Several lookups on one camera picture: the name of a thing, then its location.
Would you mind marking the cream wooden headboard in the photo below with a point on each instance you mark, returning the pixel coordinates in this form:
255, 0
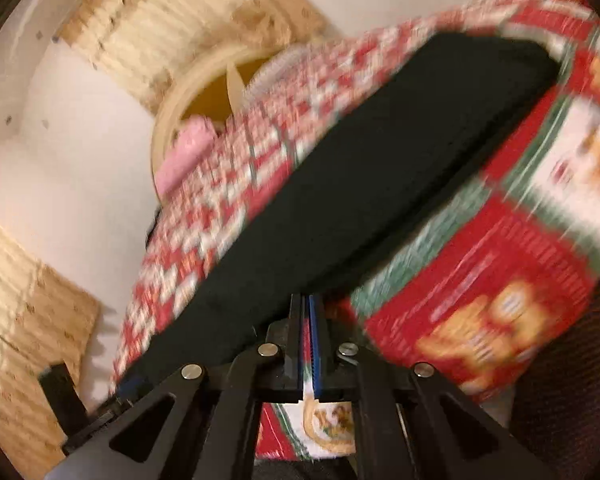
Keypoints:
200, 77

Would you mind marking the pink pillow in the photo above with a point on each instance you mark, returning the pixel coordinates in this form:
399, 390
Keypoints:
182, 152

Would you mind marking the black pants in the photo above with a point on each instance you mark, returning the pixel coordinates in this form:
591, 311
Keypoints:
380, 160

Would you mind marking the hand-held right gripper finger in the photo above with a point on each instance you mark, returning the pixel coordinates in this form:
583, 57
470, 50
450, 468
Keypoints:
303, 355
314, 355

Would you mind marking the small black object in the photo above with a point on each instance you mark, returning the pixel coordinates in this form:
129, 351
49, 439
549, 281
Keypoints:
151, 227

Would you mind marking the striped grey pillow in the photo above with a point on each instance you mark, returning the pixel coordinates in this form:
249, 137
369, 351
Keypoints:
280, 67

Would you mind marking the red printed blanket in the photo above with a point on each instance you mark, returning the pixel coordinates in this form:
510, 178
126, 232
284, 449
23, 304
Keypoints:
480, 260

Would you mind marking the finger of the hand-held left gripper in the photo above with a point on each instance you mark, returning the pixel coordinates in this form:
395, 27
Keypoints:
132, 389

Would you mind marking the beige patterned curtain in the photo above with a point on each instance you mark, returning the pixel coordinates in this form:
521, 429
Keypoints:
15, 320
180, 15

